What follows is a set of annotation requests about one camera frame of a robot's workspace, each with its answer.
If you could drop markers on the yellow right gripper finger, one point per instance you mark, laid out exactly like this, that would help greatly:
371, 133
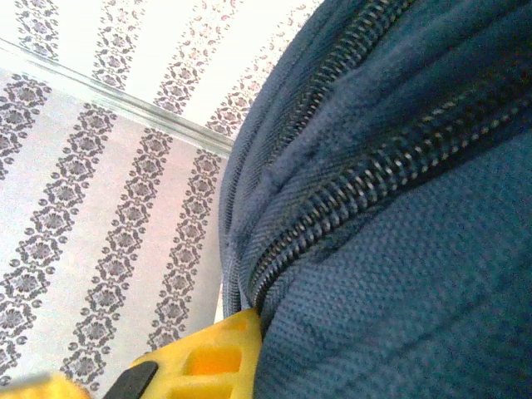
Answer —
245, 332

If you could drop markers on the navy blue backpack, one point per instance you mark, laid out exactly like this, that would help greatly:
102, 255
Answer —
374, 270

